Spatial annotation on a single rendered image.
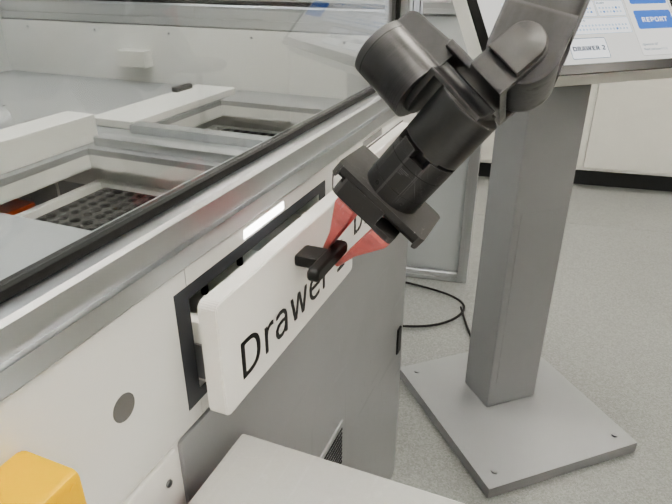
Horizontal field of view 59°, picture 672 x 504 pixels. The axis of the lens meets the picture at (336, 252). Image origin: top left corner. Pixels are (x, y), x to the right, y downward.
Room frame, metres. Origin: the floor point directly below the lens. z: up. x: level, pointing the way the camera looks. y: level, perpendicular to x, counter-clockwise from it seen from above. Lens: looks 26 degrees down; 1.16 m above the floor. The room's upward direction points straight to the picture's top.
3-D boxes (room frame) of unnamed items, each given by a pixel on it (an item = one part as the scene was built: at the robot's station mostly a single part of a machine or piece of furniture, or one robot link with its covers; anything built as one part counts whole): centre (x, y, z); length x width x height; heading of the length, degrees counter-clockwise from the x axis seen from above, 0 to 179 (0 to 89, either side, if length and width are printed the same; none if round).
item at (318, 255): (0.51, 0.02, 0.91); 0.07 x 0.04 x 0.01; 157
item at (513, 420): (1.33, -0.49, 0.51); 0.50 x 0.45 x 1.02; 20
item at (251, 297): (0.52, 0.04, 0.87); 0.29 x 0.02 x 0.11; 157
